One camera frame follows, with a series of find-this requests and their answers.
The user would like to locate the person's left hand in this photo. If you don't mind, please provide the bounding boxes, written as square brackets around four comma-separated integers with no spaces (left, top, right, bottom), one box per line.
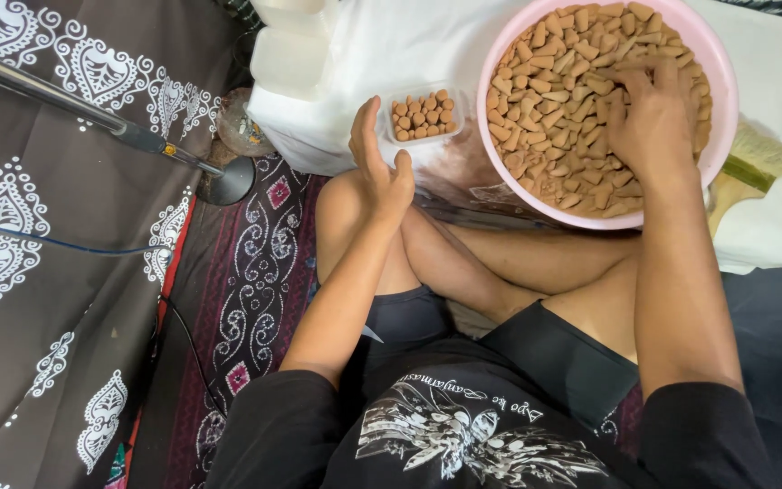
[349,95,416,222]

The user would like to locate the person's right hand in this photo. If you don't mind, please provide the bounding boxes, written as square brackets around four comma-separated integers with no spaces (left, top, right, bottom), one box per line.
[605,58,702,189]

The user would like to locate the small clear plastic tray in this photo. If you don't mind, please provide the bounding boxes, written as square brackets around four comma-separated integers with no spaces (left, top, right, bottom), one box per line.
[381,83,468,148]

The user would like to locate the batch of upright brown cones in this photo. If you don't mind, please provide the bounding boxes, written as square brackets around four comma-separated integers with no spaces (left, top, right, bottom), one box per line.
[391,89,458,142]

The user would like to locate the pink plastic basin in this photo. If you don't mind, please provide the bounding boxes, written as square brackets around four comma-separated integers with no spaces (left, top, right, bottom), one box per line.
[476,0,740,231]

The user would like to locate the heap of brown incense cones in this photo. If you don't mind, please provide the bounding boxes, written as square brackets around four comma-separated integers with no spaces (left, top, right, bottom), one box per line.
[485,2,714,219]

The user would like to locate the person's legs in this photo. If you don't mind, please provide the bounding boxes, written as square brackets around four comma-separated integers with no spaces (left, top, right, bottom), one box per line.
[314,168,643,364]

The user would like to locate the white plastic sheet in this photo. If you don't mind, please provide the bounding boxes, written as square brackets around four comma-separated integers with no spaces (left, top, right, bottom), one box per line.
[247,0,548,221]

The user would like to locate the black round stand base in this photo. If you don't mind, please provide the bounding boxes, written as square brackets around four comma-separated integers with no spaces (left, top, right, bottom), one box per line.
[195,155,257,207]

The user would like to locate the stack of white plastic trays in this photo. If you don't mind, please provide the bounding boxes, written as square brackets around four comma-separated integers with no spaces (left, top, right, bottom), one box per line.
[249,0,339,103]

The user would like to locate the maroon patterned mat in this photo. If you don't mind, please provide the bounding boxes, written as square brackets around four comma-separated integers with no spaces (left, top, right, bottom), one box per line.
[126,153,329,489]

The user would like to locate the person's black shorts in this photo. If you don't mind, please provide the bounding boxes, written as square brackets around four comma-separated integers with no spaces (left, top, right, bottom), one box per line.
[362,285,640,432]

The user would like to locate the person's black printed shirt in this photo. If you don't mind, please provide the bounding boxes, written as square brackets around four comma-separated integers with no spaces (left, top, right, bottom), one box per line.
[204,337,772,489]

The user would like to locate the silver metal stand pole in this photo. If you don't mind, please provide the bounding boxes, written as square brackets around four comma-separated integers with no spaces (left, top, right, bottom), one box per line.
[0,42,225,177]

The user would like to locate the brown white patterned cloth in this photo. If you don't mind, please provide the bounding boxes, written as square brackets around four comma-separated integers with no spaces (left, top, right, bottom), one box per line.
[0,0,246,489]

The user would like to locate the wooden handled brush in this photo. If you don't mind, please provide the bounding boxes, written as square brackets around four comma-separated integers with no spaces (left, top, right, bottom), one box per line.
[706,122,782,240]

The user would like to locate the black cable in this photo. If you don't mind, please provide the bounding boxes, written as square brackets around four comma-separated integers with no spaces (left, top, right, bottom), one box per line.
[157,293,228,418]

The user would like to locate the blue cable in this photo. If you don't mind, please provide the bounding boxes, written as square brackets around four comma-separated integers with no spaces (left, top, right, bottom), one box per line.
[0,219,175,258]

